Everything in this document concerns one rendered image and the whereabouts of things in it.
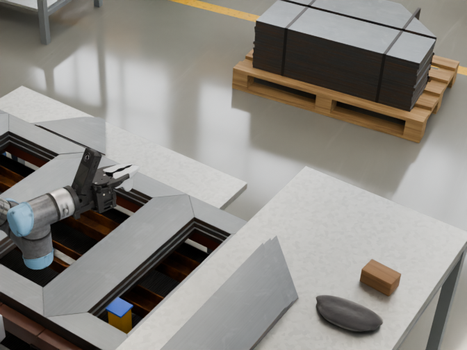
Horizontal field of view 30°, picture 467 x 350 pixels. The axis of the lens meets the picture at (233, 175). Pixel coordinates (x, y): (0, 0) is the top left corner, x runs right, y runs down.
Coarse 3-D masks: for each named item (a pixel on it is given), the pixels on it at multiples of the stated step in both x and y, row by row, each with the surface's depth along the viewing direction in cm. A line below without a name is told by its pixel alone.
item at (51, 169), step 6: (48, 162) 325; (54, 162) 325; (42, 168) 322; (48, 168) 322; (54, 168) 322; (60, 168) 322; (66, 168) 323; (48, 174) 319; (54, 174) 319; (60, 174) 319; (66, 174) 320; (72, 174) 320; (60, 180) 317; (66, 180) 317; (72, 180) 317
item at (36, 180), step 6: (30, 174) 319; (36, 174) 319; (42, 174) 319; (24, 180) 316; (30, 180) 316; (36, 180) 316; (42, 180) 316; (48, 180) 316; (54, 180) 317; (30, 186) 313; (36, 186) 313; (42, 186) 313; (48, 186) 314; (54, 186) 314; (60, 186) 314
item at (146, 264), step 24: (0, 144) 338; (24, 144) 338; (120, 192) 318; (168, 240) 293; (216, 240) 301; (144, 264) 285; (120, 288) 276; (24, 312) 268; (96, 312) 269; (72, 336) 259
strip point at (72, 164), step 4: (52, 160) 326; (56, 160) 326; (60, 160) 326; (64, 160) 326; (68, 160) 326; (72, 160) 327; (76, 160) 327; (80, 160) 327; (60, 164) 324; (64, 164) 325; (68, 164) 325; (72, 164) 325; (76, 164) 325; (68, 168) 323; (72, 168) 323; (76, 168) 323
